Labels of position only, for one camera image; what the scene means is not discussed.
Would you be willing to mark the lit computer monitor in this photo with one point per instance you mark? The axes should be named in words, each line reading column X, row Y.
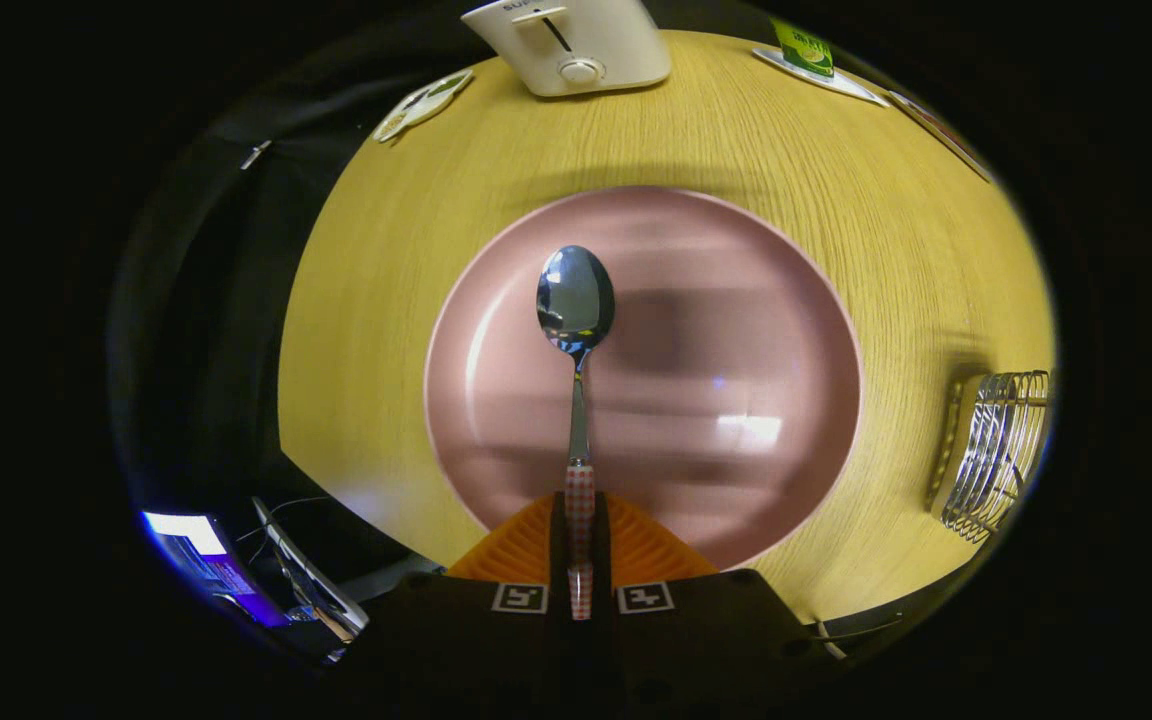
column 206, row 560

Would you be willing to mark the perforated metal basket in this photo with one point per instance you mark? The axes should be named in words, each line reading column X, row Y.
column 996, row 450

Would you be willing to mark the panda shaped food plate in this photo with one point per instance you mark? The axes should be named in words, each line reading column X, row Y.
column 426, row 100

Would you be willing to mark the silver laptop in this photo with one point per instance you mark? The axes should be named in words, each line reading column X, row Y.
column 321, row 595

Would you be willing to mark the silver clip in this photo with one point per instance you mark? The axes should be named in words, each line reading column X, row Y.
column 256, row 155

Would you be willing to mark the green label drink bottle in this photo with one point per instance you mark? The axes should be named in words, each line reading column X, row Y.
column 804, row 50

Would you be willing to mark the cream toaster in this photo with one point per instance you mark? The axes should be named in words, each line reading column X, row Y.
column 616, row 50

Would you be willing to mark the white square coaster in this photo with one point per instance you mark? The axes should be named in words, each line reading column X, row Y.
column 836, row 85

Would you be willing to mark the pink round plate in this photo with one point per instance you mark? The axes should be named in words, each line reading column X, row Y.
column 716, row 350

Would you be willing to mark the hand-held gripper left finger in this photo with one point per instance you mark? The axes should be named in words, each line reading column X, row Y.
column 559, row 555

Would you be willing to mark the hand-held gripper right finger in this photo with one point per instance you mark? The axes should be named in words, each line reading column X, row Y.
column 601, row 555

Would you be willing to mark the white oval food plate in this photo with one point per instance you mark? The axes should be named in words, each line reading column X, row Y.
column 941, row 135

